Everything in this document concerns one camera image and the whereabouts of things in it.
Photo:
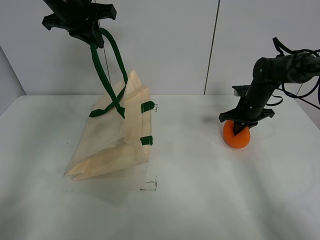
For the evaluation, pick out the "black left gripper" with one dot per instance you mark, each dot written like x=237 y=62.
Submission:
x=79 y=17

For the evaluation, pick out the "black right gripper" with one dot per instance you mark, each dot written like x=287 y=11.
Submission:
x=251 y=106

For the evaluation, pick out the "orange with stem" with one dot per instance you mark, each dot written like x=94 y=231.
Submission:
x=236 y=141

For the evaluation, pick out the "white linen bag green handles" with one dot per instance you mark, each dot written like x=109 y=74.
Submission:
x=118 y=134

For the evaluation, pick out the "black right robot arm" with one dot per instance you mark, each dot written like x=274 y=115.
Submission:
x=269 y=74

